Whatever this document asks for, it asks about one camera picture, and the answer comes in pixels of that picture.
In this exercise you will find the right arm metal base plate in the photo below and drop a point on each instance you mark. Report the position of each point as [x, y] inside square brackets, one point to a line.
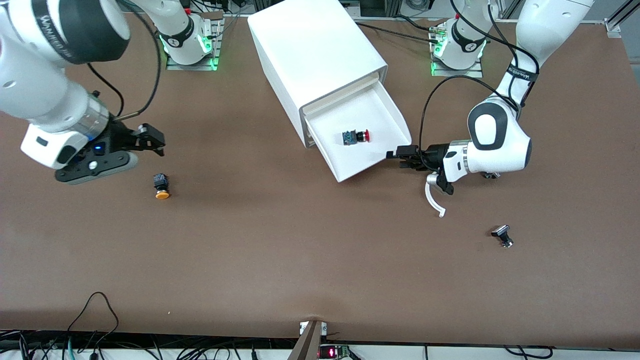
[216, 45]

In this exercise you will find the small device with red light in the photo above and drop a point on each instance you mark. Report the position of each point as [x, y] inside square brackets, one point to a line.
[332, 352]

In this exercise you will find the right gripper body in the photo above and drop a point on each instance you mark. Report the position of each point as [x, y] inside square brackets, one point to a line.
[121, 137]

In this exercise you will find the chrome tee fitting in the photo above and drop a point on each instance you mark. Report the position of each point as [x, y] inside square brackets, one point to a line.
[492, 175]

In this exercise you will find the black rectangular push button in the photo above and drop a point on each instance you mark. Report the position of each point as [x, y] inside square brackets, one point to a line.
[500, 231]

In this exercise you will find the white drawer cabinet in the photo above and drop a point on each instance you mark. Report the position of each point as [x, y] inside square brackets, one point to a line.
[310, 45]

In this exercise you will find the red push button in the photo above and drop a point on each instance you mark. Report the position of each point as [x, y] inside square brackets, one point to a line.
[350, 138]

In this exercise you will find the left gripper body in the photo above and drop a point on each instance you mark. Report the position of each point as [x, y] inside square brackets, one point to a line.
[434, 153]

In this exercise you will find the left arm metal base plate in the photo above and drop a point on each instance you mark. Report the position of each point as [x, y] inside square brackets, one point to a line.
[465, 73]

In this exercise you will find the aluminium frame corner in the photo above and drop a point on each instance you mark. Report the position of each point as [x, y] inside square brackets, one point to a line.
[612, 27]

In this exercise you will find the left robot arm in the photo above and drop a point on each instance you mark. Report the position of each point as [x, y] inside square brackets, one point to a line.
[500, 145]

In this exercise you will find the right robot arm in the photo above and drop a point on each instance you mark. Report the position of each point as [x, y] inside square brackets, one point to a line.
[45, 100]

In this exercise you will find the brown angled bar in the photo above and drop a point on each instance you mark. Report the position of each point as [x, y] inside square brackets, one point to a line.
[307, 345]

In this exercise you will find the white plastic drawer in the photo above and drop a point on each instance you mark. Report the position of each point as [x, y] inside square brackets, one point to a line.
[345, 93]
[370, 150]

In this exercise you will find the orange push button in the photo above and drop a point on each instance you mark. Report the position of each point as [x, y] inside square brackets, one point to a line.
[161, 194]

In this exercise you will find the white curved plastic clip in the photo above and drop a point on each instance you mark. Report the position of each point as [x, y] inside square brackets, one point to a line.
[428, 199]

